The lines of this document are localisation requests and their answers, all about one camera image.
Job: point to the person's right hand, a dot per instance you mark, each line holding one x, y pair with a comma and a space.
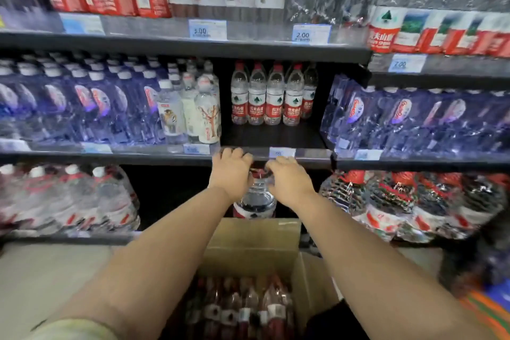
291, 184

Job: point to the person's left hand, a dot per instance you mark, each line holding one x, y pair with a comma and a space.
231, 172

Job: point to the brown cardboard box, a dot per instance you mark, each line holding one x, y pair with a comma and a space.
251, 244

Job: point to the row of red-cap water bottles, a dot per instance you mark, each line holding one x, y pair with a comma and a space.
275, 96

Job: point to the red-label water bottles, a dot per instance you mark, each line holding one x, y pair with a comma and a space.
247, 312

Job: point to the person's right forearm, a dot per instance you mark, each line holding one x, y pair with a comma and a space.
378, 272

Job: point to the person's left forearm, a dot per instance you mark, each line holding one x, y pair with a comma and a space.
151, 268

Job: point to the large jugs group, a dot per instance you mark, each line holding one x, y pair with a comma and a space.
410, 204

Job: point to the person's right leg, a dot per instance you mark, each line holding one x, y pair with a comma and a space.
338, 324

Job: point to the large bottles group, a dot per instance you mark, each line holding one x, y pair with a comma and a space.
67, 200

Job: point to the person's pale shirt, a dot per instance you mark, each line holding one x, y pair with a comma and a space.
71, 331

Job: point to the blue-edged white price tag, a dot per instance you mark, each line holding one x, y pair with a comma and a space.
282, 152
81, 24
97, 148
368, 155
407, 63
15, 145
207, 30
196, 149
311, 34

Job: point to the cluster of white-capped print bottles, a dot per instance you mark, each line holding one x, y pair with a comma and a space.
191, 112

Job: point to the row of blue-tinted bottles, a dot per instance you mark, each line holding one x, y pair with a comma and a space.
79, 104
418, 120

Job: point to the orange gift carton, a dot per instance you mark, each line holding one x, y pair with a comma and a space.
486, 320

